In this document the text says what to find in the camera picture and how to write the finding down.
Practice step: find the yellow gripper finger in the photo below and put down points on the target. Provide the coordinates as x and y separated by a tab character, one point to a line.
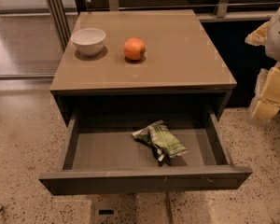
266	103
258	37

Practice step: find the green jalapeno chip bag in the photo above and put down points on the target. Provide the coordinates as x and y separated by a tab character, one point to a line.
164	144

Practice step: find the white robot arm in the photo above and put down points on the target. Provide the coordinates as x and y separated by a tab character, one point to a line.
272	50

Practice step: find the grey-brown drawer cabinet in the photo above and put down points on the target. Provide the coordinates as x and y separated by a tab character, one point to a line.
179	58

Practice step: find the open grey top drawer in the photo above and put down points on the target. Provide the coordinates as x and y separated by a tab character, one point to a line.
100	156

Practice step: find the orange fruit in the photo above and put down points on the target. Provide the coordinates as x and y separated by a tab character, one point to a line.
134	49

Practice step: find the white ceramic bowl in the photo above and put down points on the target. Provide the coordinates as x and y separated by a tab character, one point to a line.
89	41

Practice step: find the metal railing frame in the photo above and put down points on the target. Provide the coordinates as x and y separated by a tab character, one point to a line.
221	0

